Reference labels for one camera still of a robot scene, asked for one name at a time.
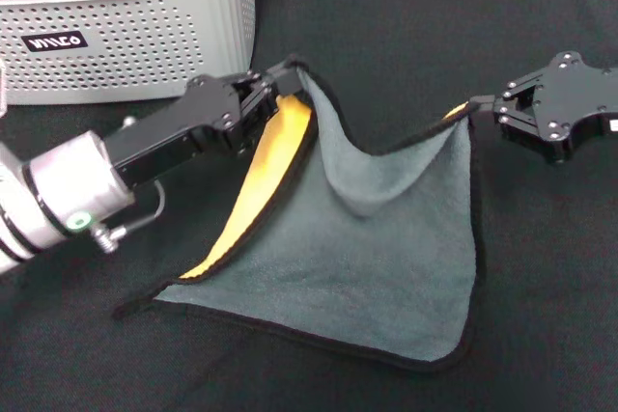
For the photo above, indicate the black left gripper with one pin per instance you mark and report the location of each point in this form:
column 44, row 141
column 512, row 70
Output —
column 193, row 113

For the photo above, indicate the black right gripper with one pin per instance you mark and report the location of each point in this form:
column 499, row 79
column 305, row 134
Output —
column 574, row 98

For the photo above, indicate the yellow and grey towel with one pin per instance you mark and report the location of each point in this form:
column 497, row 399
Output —
column 362, row 262

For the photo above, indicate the grey perforated storage box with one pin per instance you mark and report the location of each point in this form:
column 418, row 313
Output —
column 145, row 35

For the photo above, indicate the black tablecloth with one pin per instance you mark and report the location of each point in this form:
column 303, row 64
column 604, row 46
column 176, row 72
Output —
column 531, row 286

